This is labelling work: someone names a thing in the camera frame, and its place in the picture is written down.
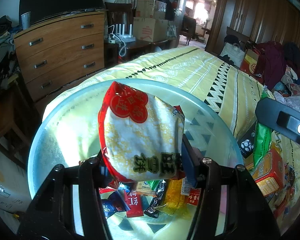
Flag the wooden stool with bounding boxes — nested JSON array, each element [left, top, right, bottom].
[[0, 80, 41, 170]]

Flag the small cardboard box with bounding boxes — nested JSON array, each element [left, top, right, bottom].
[[136, 0, 168, 20]]

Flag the flat cardboard sheet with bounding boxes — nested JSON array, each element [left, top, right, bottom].
[[0, 175, 33, 233]]

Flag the white and red cracker packet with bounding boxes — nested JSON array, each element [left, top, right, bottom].
[[97, 81, 186, 182]]

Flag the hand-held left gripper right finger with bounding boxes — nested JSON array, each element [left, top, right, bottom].
[[181, 134, 281, 240]]

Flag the clear glass bowl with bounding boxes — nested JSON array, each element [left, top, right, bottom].
[[27, 78, 245, 240]]

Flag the brown wooden wardrobe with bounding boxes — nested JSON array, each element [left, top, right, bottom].
[[205, 0, 300, 55]]

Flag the grey plastic cup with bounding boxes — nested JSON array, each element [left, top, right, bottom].
[[21, 12, 32, 30]]

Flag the dark wooden side table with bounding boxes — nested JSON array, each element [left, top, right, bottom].
[[104, 39, 177, 68]]

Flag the hallway chair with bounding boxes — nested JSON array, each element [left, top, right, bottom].
[[182, 15, 197, 45]]

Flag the green snack packet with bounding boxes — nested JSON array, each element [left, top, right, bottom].
[[253, 86, 274, 167]]

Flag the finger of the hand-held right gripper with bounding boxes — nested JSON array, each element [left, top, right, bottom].
[[255, 97, 300, 153]]

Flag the black box with white dots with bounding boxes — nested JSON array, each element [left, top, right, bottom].
[[237, 122, 259, 158]]

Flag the white router with antennas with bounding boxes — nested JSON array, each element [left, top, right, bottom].
[[115, 24, 137, 42]]

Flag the wooden chest of drawers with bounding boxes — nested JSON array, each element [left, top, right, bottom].
[[13, 10, 108, 102]]

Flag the orange and red snack box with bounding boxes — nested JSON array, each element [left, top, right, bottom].
[[245, 149, 286, 197]]

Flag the dark wooden chair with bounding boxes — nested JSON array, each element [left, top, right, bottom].
[[105, 2, 133, 27]]

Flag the pile of mixed snack packets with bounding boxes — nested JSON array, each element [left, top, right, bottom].
[[79, 155, 205, 220]]

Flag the red gift box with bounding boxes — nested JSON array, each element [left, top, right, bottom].
[[240, 49, 261, 75]]

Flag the heap of dark red clothes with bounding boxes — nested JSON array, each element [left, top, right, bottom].
[[247, 40, 300, 110]]

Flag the white tote bag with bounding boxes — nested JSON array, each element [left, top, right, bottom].
[[219, 42, 245, 68]]

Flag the pile of folded clothes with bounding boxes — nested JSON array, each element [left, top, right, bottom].
[[0, 15, 22, 85]]

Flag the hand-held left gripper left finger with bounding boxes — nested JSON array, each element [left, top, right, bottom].
[[17, 150, 115, 240]]

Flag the large cardboard box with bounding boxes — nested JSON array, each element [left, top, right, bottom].
[[133, 17, 168, 42]]

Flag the scattered colourful snack wrappers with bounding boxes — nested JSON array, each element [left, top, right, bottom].
[[272, 160, 300, 222]]

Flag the black flat television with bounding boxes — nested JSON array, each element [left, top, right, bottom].
[[18, 0, 106, 26]]

